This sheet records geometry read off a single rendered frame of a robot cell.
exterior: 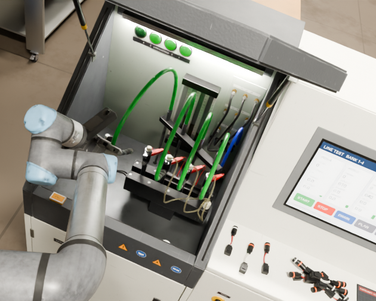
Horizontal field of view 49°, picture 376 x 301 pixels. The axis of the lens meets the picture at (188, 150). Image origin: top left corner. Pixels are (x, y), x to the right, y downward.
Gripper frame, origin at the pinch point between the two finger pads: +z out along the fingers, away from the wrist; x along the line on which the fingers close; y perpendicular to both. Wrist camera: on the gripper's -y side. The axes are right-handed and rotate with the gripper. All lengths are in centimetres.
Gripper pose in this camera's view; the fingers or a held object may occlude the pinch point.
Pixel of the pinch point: (117, 149)
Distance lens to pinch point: 135.3
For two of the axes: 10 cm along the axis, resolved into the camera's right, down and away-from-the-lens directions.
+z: 4.1, 2.7, 8.7
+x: 7.3, 4.7, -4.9
